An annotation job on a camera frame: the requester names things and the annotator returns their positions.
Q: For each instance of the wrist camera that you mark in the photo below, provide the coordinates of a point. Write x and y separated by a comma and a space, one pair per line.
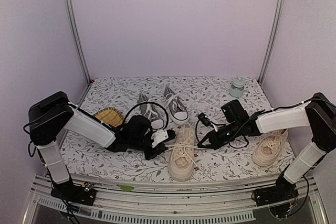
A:
208, 121
161, 136

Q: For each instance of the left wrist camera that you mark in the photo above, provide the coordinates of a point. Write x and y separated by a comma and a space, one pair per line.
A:
161, 136

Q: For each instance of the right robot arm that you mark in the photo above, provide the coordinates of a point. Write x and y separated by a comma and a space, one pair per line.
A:
315, 114

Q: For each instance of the aluminium front rail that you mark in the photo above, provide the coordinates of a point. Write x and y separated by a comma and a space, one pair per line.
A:
202, 202

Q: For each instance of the grey sneaker with white laces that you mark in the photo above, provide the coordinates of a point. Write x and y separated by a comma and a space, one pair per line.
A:
150, 112

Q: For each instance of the green tape piece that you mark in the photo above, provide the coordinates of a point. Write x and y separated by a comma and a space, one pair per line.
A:
126, 188

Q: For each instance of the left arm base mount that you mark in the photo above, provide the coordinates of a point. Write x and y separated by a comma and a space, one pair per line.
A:
84, 194

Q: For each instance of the aluminium frame post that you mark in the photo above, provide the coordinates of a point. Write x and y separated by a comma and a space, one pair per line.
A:
271, 41
76, 38

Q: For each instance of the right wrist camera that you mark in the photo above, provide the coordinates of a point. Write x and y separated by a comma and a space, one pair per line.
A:
208, 121

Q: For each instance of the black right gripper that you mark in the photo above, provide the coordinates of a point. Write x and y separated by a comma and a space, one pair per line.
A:
216, 144

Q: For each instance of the beige sneaker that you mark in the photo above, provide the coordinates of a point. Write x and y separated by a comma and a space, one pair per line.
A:
270, 148
181, 163

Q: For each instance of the right aluminium frame post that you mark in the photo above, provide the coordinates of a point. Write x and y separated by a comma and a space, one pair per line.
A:
271, 41

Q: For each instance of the left aluminium frame post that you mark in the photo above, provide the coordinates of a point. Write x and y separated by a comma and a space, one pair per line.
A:
76, 38

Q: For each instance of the floral patterned table mat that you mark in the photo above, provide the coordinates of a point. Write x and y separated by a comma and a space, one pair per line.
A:
199, 95

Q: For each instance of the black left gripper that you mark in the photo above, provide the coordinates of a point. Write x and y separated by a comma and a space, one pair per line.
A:
157, 151

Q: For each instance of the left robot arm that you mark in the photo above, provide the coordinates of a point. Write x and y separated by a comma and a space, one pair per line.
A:
50, 116

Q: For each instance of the yellow bamboo fan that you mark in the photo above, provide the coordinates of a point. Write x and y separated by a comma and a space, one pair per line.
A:
110, 116

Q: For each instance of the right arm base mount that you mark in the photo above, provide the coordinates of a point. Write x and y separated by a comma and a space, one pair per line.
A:
282, 190

